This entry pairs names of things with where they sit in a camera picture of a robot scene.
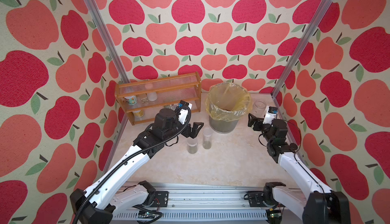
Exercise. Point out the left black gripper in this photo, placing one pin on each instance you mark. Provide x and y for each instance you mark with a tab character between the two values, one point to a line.
195	130

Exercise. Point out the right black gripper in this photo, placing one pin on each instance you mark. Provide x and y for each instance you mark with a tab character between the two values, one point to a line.
255	120

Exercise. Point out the ribbed glass jar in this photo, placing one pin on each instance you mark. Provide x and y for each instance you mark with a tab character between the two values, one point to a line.
259	108

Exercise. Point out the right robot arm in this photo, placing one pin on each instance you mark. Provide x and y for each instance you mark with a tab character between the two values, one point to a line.
315	202

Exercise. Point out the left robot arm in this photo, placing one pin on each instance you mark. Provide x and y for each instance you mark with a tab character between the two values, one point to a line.
98	203

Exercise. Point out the green mung bean packet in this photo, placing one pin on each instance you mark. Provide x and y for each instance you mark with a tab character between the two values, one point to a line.
171	106

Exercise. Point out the short clear plastic jar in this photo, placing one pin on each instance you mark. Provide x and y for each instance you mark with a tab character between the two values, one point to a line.
192	145

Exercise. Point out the metal mesh trash bin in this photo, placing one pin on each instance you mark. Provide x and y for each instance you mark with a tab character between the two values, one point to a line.
224	123

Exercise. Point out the yellow plastic bin liner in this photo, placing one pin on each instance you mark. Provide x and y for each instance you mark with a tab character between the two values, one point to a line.
228	105

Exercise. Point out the white pink bottle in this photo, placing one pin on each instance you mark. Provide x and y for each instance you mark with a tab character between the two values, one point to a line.
152	96

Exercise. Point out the yellow small can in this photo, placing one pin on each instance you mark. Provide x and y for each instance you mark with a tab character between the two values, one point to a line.
138	113

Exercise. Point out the green white cup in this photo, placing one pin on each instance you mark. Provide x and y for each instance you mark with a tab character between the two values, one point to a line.
131	100

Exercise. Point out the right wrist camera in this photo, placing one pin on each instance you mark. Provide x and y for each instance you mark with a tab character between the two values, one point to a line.
271	113

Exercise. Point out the aluminium frame rail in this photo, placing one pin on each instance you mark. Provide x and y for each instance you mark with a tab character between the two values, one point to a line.
220	199

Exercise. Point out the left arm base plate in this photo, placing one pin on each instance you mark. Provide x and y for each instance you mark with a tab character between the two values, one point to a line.
156	199

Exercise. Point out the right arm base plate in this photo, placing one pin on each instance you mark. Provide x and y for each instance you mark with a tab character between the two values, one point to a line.
259	199

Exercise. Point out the right aluminium corner post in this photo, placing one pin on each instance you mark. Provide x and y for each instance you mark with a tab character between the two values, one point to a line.
307	34

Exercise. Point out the aluminium corner post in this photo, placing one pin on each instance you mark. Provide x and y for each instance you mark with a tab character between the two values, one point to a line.
307	34
107	39

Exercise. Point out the left aluminium corner post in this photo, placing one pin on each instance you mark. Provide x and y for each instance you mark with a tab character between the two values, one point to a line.
107	39

